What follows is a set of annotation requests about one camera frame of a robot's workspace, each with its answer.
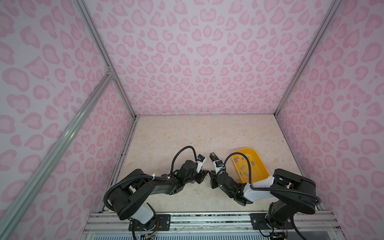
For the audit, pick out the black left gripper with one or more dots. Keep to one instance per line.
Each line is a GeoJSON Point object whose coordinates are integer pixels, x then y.
{"type": "Point", "coordinates": [201, 176]}

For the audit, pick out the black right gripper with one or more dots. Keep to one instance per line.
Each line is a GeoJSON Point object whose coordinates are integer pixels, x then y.
{"type": "Point", "coordinates": [213, 179]}

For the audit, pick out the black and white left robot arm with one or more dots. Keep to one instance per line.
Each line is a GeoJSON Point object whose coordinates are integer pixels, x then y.
{"type": "Point", "coordinates": [128, 197]}

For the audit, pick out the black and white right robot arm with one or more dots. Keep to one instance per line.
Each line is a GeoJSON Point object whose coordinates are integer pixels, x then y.
{"type": "Point", "coordinates": [295, 194]}

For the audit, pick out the yellow plastic tray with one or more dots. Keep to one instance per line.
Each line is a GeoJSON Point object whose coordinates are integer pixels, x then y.
{"type": "Point", "coordinates": [259, 172]}

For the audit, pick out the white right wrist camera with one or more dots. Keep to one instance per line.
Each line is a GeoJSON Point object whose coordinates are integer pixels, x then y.
{"type": "Point", "coordinates": [219, 167]}

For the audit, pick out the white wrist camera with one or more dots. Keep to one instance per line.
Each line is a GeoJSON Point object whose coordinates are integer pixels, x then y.
{"type": "Point", "coordinates": [219, 167]}
{"type": "Point", "coordinates": [200, 162]}

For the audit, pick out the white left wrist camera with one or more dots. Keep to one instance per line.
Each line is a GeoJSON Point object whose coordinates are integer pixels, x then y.
{"type": "Point", "coordinates": [200, 162]}

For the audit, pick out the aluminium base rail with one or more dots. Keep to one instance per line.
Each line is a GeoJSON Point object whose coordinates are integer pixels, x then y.
{"type": "Point", "coordinates": [215, 226]}

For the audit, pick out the aluminium frame bar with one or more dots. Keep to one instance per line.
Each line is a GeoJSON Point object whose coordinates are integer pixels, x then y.
{"type": "Point", "coordinates": [19, 207]}

